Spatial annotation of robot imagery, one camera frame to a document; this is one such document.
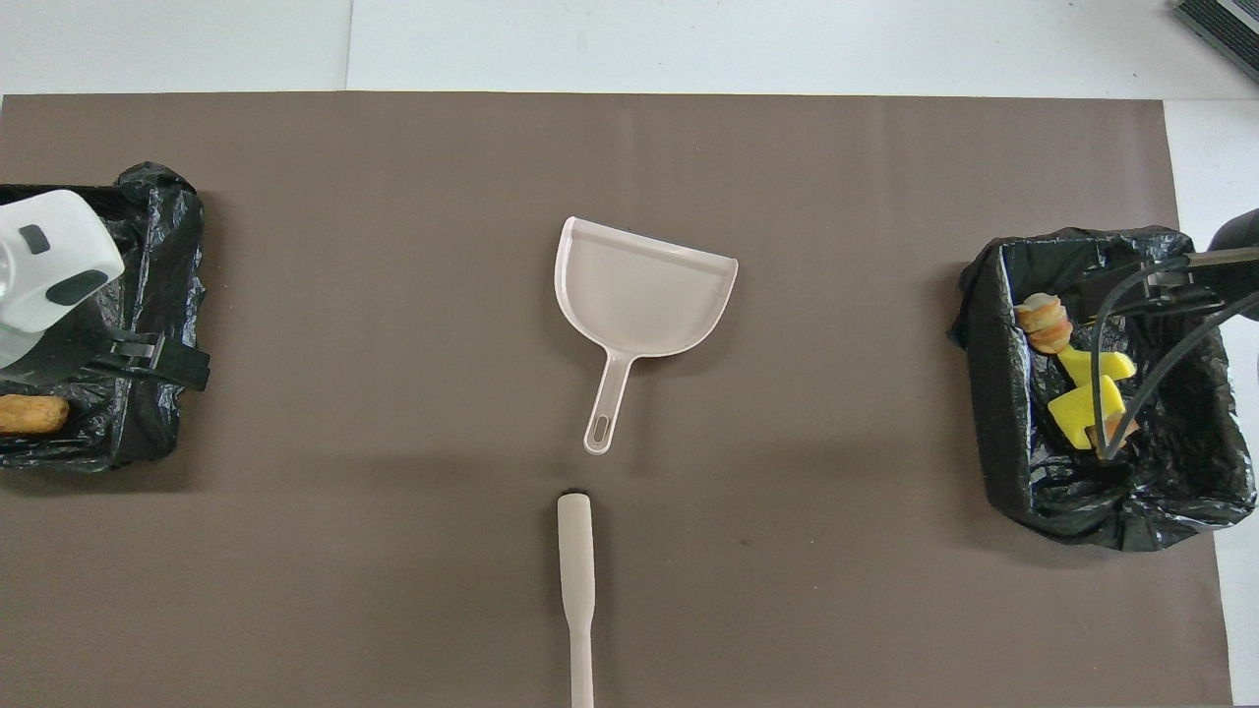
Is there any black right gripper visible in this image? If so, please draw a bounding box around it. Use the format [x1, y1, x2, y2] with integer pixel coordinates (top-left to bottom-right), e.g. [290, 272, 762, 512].
[1146, 211, 1259, 321]

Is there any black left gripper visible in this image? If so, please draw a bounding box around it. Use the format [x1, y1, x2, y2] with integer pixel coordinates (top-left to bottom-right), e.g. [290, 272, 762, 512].
[0, 295, 212, 392]

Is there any curved yellow sponge piece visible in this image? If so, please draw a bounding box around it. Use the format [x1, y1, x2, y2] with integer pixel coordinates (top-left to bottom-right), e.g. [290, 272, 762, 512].
[1057, 349, 1138, 390]

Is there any brown oval bread-like chunk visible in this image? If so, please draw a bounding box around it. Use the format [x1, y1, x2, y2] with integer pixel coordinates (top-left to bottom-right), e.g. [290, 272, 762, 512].
[0, 394, 71, 436]

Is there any beige layered sponge chunk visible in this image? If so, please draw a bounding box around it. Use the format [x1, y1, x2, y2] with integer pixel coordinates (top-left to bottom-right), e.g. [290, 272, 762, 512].
[1013, 293, 1074, 355]

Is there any orange striped sponge chunk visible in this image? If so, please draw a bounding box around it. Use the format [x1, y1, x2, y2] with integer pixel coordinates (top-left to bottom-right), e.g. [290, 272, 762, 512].
[1087, 413, 1140, 460]

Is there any yellow sponge with green pad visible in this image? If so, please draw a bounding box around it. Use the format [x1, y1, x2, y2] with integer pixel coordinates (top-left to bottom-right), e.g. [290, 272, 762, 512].
[1048, 376, 1128, 450]

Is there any beige hand brush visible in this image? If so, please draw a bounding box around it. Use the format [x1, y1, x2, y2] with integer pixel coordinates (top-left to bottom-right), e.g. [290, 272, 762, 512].
[557, 489, 597, 708]

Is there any beige plastic dustpan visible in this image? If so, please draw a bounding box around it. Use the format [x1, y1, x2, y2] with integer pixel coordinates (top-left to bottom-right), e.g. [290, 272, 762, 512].
[554, 216, 740, 456]

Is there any black bag lined bin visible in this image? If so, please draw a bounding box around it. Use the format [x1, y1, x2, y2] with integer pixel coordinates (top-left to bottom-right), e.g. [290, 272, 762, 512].
[0, 162, 208, 473]
[949, 226, 1258, 552]

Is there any dark ribbed object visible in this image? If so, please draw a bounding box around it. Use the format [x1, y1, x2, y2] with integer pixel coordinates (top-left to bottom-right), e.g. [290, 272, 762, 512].
[1170, 0, 1259, 85]

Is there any brown table mat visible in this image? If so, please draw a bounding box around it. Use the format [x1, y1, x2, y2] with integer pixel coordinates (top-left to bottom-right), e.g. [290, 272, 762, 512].
[0, 93, 1235, 708]

